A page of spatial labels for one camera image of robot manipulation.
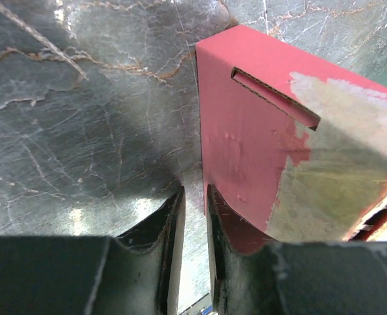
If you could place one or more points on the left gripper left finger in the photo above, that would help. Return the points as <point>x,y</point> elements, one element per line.
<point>137,272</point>

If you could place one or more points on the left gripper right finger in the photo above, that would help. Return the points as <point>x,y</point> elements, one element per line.
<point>251,273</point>

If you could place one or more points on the pink express box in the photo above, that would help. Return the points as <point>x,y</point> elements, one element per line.
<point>296,145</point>

